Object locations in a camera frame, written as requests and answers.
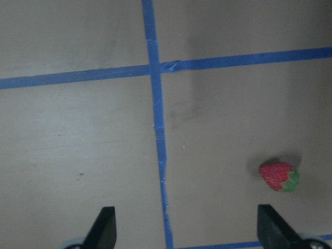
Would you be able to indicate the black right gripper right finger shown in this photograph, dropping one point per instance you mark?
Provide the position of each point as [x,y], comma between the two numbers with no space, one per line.
[273,231]

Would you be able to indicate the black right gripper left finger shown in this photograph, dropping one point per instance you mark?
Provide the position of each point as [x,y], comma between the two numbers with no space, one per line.
[103,231]

